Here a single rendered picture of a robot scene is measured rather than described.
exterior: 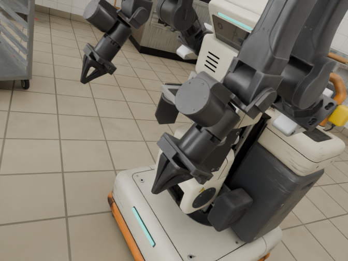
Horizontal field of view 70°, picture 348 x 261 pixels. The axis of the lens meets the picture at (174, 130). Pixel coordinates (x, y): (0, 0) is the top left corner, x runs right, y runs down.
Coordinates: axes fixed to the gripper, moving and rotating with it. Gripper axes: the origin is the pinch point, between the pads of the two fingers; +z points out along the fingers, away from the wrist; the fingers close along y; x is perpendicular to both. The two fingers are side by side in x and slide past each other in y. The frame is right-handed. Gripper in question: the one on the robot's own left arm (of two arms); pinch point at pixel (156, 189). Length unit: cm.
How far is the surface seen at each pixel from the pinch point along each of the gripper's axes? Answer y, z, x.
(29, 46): -171, 30, 24
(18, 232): -52, 75, 22
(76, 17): -408, 8, 130
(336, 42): -158, -222, 360
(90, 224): -45, 62, 48
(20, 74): -173, 53, 30
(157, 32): -292, -52, 185
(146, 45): -294, -29, 186
